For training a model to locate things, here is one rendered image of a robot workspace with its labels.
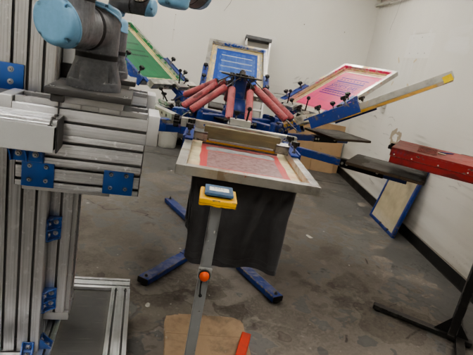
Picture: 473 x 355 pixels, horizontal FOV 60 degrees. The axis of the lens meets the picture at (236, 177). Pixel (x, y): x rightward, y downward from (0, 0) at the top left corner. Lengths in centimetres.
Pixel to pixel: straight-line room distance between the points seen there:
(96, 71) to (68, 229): 65
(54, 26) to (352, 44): 574
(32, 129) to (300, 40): 551
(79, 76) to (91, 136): 17
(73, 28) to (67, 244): 85
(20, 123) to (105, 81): 25
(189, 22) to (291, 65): 160
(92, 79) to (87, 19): 17
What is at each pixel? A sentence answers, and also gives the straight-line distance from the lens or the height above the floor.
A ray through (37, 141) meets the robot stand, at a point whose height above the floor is 113.
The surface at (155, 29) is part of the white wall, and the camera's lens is 635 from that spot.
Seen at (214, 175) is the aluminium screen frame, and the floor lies 97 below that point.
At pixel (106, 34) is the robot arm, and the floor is 141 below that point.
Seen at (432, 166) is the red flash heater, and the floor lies 105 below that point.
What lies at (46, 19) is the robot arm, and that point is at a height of 142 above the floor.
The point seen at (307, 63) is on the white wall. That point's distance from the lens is 642.
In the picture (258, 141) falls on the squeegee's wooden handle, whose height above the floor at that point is 102.
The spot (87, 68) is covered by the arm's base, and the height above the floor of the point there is 132.
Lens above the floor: 141
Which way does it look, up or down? 16 degrees down
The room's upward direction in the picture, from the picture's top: 11 degrees clockwise
